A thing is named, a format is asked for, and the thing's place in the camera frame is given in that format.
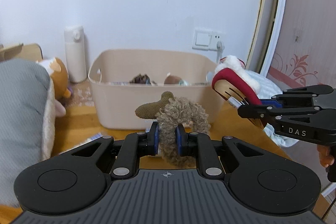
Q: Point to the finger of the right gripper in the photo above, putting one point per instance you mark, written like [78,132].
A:
[259,112]
[272,101]

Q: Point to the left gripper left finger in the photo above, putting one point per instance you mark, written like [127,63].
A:
[129,151]

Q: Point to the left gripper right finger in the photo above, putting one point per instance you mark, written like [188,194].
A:
[204,150]

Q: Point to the blue white tissue pack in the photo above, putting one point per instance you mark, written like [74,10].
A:
[94,137]

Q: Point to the curly brown plush toy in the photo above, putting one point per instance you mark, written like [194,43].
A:
[171,111]

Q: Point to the red white santa plush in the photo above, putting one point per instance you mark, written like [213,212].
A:
[233,83]

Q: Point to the brown dog plush toy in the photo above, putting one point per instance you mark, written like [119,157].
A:
[175,80]

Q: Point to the operator right hand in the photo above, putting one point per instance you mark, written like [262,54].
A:
[325,158]

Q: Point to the floral pink wardrobe door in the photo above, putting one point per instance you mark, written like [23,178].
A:
[305,51]

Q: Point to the dark brown wrapper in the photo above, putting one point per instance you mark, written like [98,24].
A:
[141,79]

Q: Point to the beige plastic storage bin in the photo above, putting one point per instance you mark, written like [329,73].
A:
[116,99]

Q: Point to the orange white corgi plush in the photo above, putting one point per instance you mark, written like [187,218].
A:
[59,75]

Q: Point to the grey cream plush pillow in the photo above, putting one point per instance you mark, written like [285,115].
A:
[28,111]

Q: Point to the white thermos bottle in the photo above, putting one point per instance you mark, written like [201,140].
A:
[75,53]

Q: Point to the white wall switch socket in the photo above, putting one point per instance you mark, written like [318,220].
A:
[208,40]

